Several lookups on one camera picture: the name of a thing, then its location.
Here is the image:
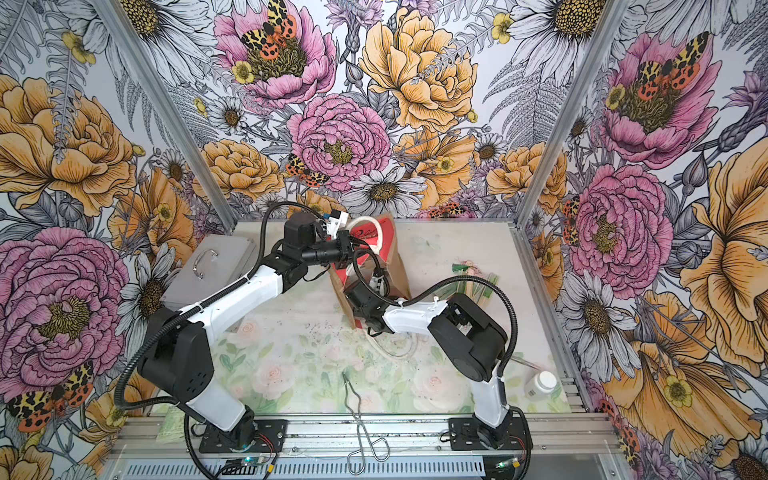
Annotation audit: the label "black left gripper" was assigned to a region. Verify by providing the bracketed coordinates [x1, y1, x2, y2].
[303, 230, 376, 269]

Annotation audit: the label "aluminium front rail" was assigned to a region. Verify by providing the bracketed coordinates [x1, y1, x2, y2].
[108, 412, 620, 460]

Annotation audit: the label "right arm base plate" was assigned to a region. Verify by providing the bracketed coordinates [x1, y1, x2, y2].
[440, 416, 533, 451]

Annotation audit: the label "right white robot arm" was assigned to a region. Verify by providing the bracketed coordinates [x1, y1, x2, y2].
[345, 275, 519, 450]

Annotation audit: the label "silver aluminium case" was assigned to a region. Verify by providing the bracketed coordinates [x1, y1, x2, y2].
[161, 235, 257, 310]

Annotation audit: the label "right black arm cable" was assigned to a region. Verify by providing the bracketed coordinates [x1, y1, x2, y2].
[350, 247, 534, 480]

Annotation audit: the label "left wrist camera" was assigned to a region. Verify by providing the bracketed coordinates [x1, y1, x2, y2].
[323, 210, 349, 240]

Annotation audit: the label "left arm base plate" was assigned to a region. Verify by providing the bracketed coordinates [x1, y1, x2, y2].
[198, 419, 288, 454]

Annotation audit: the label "burlap tote bag red trim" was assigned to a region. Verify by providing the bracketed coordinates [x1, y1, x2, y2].
[330, 214, 418, 360]

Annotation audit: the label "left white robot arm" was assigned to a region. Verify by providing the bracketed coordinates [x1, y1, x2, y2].
[135, 210, 352, 452]

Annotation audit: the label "pile of folding fans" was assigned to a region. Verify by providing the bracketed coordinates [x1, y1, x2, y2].
[434, 260, 499, 307]

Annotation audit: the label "metal tongs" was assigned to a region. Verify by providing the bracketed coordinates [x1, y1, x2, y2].
[342, 372, 391, 477]

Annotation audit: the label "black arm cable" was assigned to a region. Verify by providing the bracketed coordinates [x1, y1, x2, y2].
[113, 200, 328, 480]
[350, 247, 534, 480]

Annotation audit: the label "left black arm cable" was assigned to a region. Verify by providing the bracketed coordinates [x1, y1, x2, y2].
[113, 200, 328, 480]

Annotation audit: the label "green patterned packet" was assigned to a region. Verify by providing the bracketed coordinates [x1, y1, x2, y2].
[153, 404, 185, 429]

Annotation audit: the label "white plastic bottle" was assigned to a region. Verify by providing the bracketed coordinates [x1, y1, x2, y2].
[524, 370, 559, 401]

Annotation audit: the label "metal tweezers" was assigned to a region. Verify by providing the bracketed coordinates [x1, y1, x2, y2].
[511, 355, 545, 371]

